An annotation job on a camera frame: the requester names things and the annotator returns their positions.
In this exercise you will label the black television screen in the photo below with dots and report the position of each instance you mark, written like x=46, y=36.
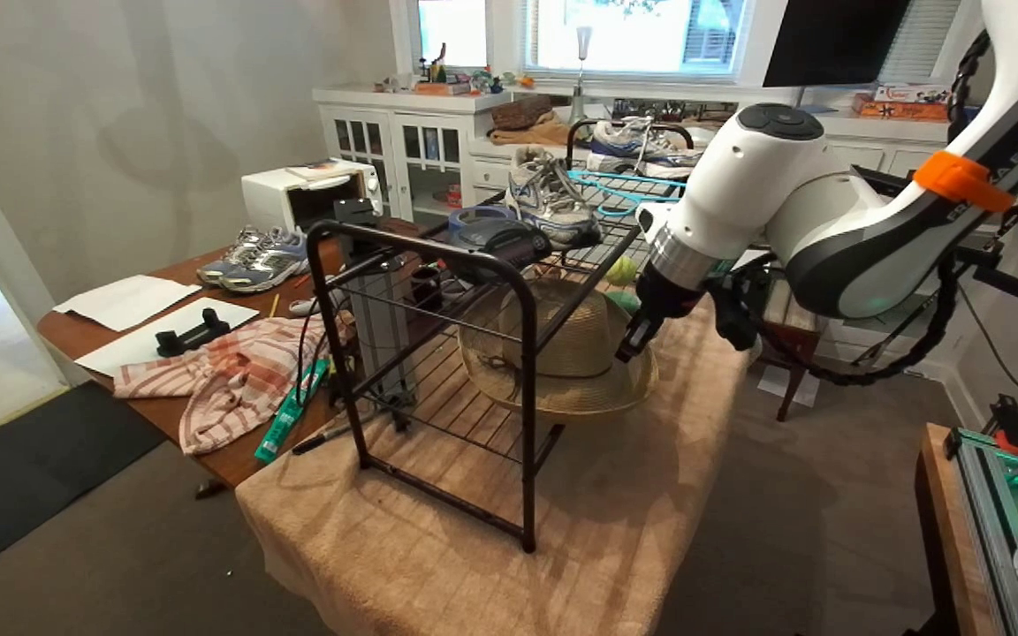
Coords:
x=832, y=39

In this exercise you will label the white box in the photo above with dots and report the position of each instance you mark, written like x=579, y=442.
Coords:
x=299, y=196

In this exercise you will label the orange black bar clamp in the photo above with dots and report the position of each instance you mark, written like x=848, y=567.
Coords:
x=986, y=425

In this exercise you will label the white glass door cabinet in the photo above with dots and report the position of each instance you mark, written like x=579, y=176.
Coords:
x=424, y=153

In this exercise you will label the black dumbbell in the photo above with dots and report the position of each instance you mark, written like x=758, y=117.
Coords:
x=192, y=333

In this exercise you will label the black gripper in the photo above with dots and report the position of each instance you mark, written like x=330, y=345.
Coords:
x=673, y=288

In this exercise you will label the black metal shoe rack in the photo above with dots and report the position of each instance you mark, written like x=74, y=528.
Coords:
x=527, y=388

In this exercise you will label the dark navy sneaker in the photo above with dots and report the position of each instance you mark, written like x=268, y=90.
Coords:
x=493, y=235

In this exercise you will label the white paper sheet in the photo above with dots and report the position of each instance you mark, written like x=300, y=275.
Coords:
x=121, y=351
x=125, y=301

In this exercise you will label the brown wooden table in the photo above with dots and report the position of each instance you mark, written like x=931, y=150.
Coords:
x=167, y=415

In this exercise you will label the green plastic cup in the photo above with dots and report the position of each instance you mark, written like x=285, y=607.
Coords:
x=628, y=298

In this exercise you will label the dark floor mat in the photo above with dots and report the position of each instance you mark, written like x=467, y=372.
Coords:
x=25, y=472

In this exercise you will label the grey light blue sneaker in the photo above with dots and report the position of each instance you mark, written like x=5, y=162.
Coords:
x=282, y=262
x=231, y=262

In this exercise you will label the grey blue running sneaker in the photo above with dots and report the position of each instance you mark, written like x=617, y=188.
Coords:
x=554, y=202

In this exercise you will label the yellow tennis ball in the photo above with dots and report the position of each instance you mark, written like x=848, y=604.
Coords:
x=621, y=268

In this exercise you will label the wooden chair striped seat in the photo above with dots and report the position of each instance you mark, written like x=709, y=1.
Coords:
x=793, y=354

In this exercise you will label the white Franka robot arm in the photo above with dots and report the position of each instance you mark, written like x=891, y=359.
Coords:
x=865, y=225

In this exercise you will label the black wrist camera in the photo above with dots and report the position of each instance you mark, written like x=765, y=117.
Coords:
x=745, y=301

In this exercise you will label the red striped shirt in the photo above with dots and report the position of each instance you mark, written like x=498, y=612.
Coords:
x=226, y=382

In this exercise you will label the tan towel table cover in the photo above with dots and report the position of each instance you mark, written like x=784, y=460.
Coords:
x=603, y=516

